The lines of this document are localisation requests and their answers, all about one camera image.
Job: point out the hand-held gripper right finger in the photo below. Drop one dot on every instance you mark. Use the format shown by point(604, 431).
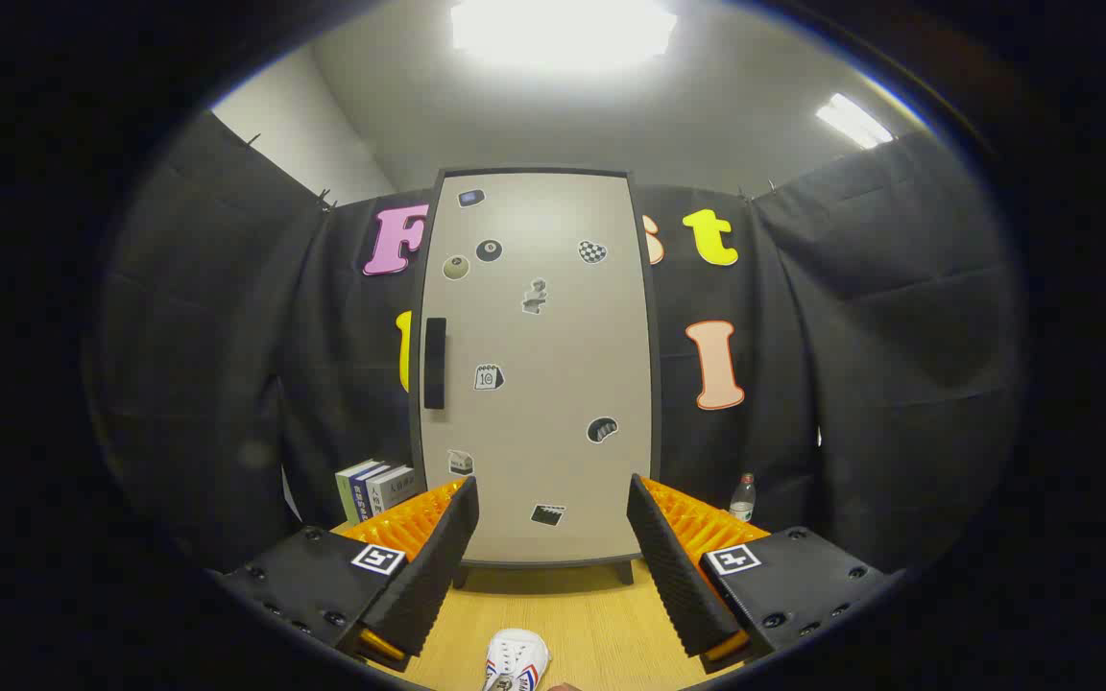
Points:
point(670, 566)

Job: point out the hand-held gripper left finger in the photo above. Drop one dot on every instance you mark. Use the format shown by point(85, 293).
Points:
point(438, 566)

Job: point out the white canvas shoe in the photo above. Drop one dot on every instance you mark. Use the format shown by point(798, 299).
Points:
point(515, 657)

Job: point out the grey shoe cabinet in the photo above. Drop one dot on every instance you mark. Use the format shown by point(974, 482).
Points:
point(656, 403)

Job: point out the clear plastic water bottle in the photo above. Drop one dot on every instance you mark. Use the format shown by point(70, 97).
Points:
point(742, 501)

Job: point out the blue book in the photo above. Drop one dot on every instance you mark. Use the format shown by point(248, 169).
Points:
point(365, 491)

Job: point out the green book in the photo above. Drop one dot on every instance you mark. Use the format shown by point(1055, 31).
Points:
point(347, 489)

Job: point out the black backdrop cloth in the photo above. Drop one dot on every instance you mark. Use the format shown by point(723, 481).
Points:
point(227, 336)

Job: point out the large ceiling light panel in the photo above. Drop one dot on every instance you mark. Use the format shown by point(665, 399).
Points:
point(563, 29)

